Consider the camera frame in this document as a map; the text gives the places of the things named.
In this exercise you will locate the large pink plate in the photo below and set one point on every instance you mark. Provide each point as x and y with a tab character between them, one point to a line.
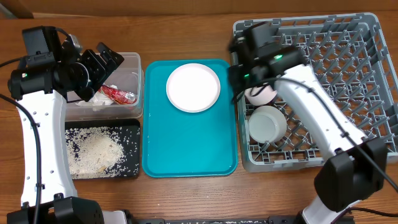
193	87

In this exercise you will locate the black tray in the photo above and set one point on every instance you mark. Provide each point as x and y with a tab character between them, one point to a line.
133	124

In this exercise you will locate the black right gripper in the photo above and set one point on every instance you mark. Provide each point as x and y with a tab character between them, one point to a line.
234	81

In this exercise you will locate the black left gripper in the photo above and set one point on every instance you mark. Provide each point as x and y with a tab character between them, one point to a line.
99	68

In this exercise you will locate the teal plastic tray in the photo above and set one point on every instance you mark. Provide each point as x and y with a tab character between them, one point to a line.
180	144

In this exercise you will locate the clear plastic waste bin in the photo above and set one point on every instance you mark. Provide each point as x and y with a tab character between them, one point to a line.
128	77

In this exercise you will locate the red snack wrapper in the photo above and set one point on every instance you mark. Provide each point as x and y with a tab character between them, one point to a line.
118	96

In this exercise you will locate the small pink plate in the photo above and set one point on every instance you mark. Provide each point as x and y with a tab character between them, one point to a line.
258	96

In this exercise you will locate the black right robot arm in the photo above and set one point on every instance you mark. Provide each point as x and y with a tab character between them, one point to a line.
355	166

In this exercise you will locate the white bowl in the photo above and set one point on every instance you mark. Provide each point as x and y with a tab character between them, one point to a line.
267	124

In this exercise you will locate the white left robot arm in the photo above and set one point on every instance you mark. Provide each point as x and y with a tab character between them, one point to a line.
38	88

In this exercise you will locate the white tissue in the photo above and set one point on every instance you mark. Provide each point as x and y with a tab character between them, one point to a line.
99	99

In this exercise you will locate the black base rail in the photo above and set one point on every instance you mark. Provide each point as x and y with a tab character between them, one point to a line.
269	220

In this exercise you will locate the grey plastic dish rack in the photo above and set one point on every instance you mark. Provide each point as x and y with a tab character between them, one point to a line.
351	60

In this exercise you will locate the spilled rice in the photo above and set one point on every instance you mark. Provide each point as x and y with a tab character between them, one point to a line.
93	151

